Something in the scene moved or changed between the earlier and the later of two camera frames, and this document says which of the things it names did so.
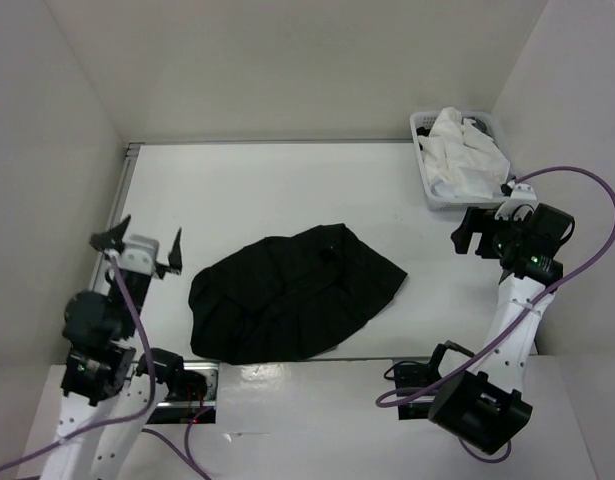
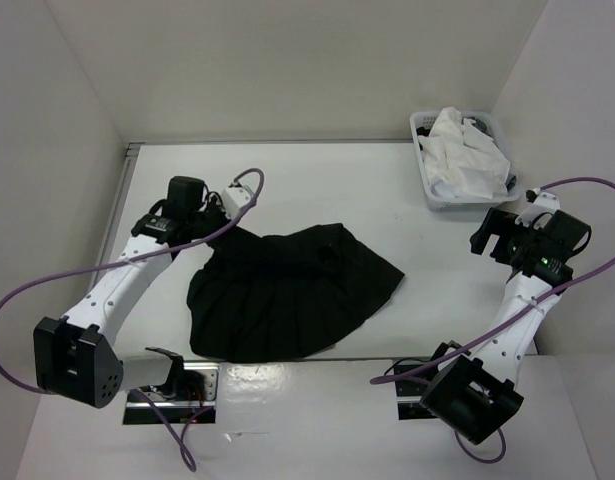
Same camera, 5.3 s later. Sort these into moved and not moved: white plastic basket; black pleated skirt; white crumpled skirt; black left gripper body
Moved: black left gripper body
Not moved: black pleated skirt; white crumpled skirt; white plastic basket
